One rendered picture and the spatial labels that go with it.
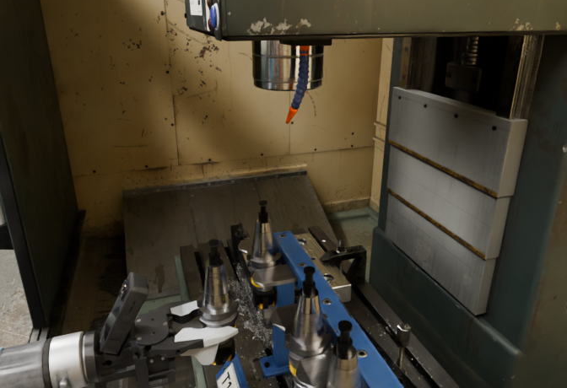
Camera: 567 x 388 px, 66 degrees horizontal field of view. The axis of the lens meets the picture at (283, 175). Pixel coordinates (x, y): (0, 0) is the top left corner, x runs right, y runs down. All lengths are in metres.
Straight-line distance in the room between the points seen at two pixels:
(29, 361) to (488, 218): 0.95
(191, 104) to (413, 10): 1.40
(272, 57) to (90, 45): 1.15
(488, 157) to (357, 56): 1.23
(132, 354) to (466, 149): 0.86
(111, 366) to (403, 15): 0.68
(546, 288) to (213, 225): 1.30
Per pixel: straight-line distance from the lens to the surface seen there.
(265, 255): 0.78
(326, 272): 1.18
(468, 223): 1.21
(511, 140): 1.07
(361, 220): 2.39
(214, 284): 0.66
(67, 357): 0.70
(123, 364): 0.73
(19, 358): 0.72
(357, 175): 2.38
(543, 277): 1.15
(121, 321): 0.67
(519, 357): 1.26
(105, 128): 2.02
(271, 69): 0.94
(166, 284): 1.79
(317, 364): 0.61
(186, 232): 1.94
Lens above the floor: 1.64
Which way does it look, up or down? 21 degrees down
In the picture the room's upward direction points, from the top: straight up
